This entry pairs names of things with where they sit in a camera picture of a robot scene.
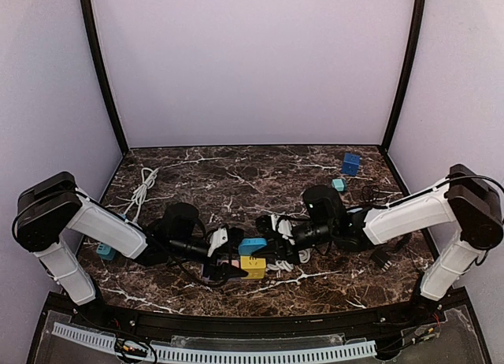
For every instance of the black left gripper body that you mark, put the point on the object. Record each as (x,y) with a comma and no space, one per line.
(220,254)

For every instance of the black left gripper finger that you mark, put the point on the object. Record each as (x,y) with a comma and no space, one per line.
(234,255)
(229,272)

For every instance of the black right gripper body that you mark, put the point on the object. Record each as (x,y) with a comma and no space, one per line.
(280,242)

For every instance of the blue adapter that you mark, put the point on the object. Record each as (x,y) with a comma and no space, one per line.
(249,245)

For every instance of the yellow cube socket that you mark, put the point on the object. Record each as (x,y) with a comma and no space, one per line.
(255,267)

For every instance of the purple power strip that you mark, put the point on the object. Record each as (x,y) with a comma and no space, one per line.
(205,274)

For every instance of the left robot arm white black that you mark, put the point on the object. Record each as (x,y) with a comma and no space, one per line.
(56,204)

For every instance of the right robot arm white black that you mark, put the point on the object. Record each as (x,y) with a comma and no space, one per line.
(469,200)

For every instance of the black plug adapter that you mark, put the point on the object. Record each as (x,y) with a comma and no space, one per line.
(381,258)

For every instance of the light blue charger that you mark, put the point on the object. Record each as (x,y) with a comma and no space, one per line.
(354,210)

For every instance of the teal small charger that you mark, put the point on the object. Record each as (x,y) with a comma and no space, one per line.
(339,184)

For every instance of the dark blue cube socket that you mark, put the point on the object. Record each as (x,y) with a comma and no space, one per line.
(351,164)

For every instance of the teal power strip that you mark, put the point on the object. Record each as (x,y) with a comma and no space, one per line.
(105,252)

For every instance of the white slotted cable duct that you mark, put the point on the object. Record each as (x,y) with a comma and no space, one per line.
(202,350)

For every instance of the black front aluminium rail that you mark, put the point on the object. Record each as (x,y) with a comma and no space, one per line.
(381,323)

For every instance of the right black frame post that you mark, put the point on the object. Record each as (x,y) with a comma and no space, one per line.
(404,76)

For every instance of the black frame post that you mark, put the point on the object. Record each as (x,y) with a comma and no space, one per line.
(102,76)
(404,76)

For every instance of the left black frame post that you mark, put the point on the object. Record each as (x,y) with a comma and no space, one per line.
(102,76)

